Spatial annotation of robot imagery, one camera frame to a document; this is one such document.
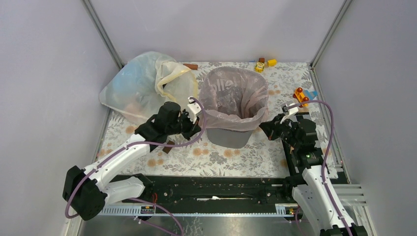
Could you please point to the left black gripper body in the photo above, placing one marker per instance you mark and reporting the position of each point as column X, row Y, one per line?
column 184, row 125

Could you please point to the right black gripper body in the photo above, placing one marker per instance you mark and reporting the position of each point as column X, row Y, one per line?
column 286, row 132

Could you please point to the pink plastic trash bag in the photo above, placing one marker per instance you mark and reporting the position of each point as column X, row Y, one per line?
column 234, row 98

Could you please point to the clear yellowish plastic bag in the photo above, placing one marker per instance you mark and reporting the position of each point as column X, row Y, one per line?
column 145, row 83

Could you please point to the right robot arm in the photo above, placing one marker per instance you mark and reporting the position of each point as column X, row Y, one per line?
column 309, row 184

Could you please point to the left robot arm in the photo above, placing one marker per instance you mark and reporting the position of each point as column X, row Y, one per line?
column 88, row 190

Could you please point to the grey mesh trash bin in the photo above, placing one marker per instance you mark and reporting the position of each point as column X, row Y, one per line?
column 228, row 138

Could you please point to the small brown rectangular chip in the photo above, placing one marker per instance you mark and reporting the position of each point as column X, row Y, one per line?
column 168, row 149

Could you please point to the black white checkerboard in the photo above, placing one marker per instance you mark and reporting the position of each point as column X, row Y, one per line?
column 301, row 144

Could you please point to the orange toy car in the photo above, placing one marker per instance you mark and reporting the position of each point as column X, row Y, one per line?
column 300, row 95

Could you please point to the blue triangular toy piece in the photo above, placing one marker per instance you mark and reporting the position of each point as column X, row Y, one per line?
column 310, row 94

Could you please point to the floral patterned table mat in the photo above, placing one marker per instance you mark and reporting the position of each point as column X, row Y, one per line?
column 258, row 158

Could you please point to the brown cylindrical toy block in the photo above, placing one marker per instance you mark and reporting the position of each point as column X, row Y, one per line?
column 191, row 66

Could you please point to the yellow toy figure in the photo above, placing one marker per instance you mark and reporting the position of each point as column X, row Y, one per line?
column 259, row 67

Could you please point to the yellow toy cube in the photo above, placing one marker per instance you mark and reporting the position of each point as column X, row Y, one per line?
column 271, row 62

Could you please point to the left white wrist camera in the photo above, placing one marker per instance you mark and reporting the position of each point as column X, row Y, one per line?
column 193, row 109

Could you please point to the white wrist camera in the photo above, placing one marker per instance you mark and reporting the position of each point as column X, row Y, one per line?
column 193, row 109
column 289, row 109

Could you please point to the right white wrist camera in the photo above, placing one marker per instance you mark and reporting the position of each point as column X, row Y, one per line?
column 289, row 109

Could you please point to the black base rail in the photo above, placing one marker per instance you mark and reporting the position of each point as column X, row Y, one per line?
column 219, row 195

